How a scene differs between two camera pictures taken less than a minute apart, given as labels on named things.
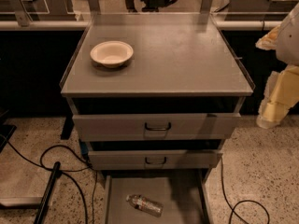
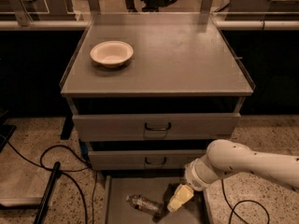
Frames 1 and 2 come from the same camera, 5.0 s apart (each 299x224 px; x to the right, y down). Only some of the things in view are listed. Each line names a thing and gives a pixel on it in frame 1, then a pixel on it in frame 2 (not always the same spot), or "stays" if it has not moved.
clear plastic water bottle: x=146 y=204 stays
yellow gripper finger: x=280 y=95 -> x=197 y=175
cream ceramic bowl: x=111 y=53 stays
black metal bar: x=40 y=216 stays
